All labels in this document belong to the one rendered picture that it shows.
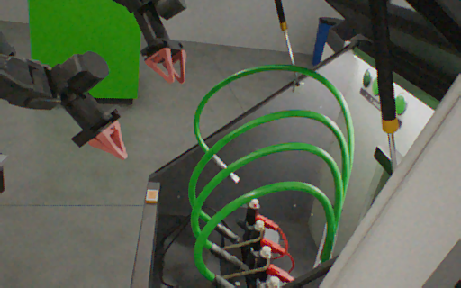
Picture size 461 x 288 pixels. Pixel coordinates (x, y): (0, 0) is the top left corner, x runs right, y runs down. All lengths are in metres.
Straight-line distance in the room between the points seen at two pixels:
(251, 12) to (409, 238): 7.12
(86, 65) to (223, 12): 6.65
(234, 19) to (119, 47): 3.69
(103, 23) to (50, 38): 0.48
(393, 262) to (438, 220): 0.07
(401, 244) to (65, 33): 3.76
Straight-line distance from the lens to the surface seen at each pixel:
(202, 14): 7.36
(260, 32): 7.64
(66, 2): 4.01
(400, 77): 0.93
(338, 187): 0.77
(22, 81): 0.78
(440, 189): 0.49
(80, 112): 0.86
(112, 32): 4.07
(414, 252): 0.49
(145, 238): 1.07
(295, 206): 1.38
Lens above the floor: 1.64
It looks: 25 degrees down
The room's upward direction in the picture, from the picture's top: 10 degrees clockwise
